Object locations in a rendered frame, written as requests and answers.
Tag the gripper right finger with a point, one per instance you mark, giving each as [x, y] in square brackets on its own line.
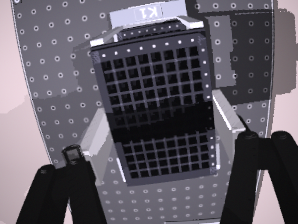
[248, 153]

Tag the black well plate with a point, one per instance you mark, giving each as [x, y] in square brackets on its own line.
[142, 87]

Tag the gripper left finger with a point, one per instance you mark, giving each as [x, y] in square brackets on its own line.
[84, 171]

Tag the white rectangular frame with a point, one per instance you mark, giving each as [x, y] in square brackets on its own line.
[210, 221]

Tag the grey perforated plate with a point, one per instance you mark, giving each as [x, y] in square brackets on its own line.
[53, 38]

